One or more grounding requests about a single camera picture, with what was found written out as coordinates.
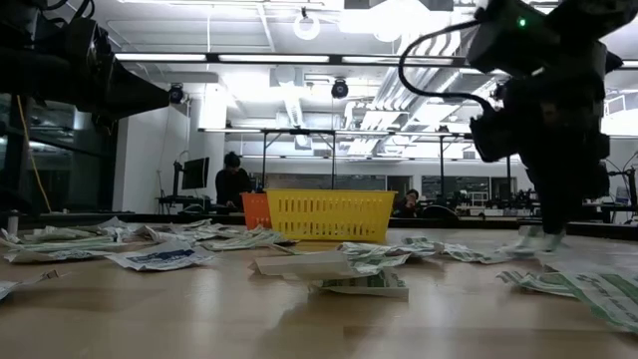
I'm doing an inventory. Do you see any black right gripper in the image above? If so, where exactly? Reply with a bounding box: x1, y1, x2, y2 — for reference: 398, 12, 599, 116
501, 73, 613, 236

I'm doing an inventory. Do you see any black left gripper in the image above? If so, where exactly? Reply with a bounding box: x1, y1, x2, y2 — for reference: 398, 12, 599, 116
59, 19, 171, 127

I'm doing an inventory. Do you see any long ceiling light bar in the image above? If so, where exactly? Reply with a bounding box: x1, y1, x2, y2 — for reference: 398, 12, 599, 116
112, 51, 638, 70

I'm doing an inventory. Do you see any black computer monitor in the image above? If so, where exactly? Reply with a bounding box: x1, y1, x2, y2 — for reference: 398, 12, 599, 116
181, 157, 215, 190

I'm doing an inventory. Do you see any black office chair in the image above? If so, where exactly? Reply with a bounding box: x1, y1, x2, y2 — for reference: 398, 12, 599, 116
421, 203, 463, 220

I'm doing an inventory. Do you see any standing person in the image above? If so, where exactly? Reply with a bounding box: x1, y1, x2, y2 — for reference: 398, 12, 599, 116
214, 152, 254, 213

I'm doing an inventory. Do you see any seated person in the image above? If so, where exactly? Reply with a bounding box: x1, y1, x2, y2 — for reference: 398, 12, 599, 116
393, 188, 421, 219

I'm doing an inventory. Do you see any orange-red plastic basket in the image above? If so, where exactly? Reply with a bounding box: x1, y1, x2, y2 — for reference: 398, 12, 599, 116
240, 192, 273, 231

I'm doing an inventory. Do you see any yellow plastic basket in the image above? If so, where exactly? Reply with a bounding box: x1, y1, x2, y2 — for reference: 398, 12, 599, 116
263, 187, 399, 244

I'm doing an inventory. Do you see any yellow hanging cable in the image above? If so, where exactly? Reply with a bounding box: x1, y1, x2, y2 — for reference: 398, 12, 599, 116
14, 94, 54, 213

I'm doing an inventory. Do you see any distant black metal frame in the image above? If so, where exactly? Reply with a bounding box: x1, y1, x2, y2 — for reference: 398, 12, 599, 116
197, 127, 514, 190

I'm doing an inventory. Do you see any white ring light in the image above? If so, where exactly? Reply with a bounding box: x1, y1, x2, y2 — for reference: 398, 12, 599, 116
292, 10, 322, 41

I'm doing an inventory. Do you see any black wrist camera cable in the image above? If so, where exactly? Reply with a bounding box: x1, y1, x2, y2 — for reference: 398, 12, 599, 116
397, 19, 495, 114

